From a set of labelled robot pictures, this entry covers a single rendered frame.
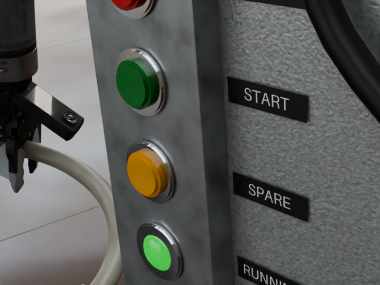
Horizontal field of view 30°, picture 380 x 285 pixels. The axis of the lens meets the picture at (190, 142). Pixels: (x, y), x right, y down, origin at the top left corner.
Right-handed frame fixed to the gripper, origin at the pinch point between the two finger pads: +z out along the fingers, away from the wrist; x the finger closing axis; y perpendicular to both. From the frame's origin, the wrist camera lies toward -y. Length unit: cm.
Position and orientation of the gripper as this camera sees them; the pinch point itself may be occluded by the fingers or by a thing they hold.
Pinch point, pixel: (27, 177)
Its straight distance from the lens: 124.2
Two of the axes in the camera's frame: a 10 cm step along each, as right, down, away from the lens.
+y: -9.7, -2.0, 1.6
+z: -0.8, 8.3, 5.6
